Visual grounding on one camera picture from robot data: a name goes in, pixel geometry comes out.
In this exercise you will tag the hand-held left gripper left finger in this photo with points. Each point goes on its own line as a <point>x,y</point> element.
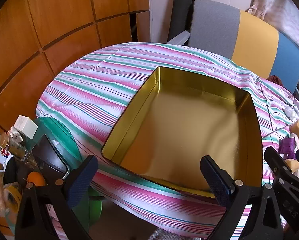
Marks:
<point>81,181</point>

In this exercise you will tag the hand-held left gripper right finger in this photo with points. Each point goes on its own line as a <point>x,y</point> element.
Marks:
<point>216,181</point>

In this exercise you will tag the clear plastic wrap ball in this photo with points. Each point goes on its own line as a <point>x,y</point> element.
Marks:
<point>290,112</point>

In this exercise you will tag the gold metal tin box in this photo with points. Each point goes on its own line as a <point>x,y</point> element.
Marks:
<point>189,130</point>

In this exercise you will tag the orange fruit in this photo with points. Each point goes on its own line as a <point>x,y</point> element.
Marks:
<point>37,177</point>

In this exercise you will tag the green glass side table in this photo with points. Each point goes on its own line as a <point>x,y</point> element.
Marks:
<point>62,140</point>

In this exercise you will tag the yellow tape roll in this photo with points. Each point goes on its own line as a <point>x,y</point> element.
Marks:
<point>12,192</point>

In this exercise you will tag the glass jar with cork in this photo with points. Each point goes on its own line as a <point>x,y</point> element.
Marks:
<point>14,148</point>

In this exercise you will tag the small white box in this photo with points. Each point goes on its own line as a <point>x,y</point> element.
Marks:
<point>25,127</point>

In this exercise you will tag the dark red cloth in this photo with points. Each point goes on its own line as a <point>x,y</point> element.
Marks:
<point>277,80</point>

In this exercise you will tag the pink green striped tablecloth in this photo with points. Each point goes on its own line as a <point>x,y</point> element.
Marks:
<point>89,80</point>

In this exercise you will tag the grey yellow blue chair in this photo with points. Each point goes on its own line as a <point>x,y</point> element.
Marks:
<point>254,37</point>

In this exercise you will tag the pink patterned curtain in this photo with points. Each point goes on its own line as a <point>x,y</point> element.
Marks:
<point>284,12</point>

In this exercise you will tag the wooden panelled wardrobe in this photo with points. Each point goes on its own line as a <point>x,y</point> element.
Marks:
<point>52,30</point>

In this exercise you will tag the black rolled mat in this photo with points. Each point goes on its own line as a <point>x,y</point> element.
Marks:
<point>180,10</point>

